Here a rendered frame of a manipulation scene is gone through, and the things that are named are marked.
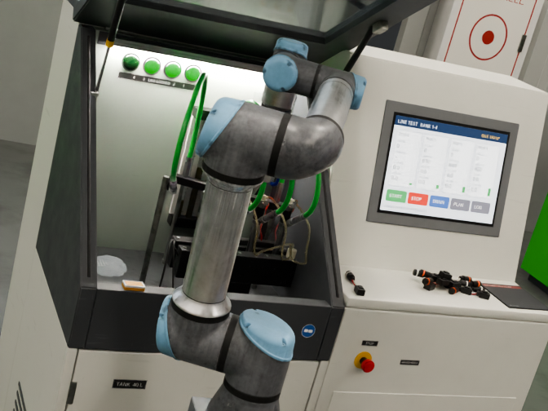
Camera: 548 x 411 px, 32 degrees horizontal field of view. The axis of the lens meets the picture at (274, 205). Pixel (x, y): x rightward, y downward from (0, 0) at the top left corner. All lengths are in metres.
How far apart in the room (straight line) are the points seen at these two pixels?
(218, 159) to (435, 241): 1.29
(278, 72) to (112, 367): 0.84
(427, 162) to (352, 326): 0.56
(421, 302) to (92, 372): 0.89
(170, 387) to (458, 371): 0.85
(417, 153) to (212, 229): 1.15
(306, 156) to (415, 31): 5.17
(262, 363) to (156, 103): 1.08
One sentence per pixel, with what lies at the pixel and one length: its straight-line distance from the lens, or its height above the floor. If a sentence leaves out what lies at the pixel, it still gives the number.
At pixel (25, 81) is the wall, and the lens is 6.35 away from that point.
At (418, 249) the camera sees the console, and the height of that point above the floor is 1.04.
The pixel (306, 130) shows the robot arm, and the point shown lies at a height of 1.53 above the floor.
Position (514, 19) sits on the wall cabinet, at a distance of 6.83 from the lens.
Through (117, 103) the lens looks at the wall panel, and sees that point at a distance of 2.66.
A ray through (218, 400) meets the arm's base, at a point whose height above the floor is 0.95.
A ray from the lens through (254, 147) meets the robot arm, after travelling 1.64.
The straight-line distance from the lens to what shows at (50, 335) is 2.50.
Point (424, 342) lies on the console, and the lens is 2.67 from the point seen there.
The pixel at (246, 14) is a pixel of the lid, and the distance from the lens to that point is 2.51.
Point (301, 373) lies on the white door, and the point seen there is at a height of 0.75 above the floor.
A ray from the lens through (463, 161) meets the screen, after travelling 2.85.
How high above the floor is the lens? 1.88
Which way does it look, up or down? 17 degrees down
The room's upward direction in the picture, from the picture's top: 15 degrees clockwise
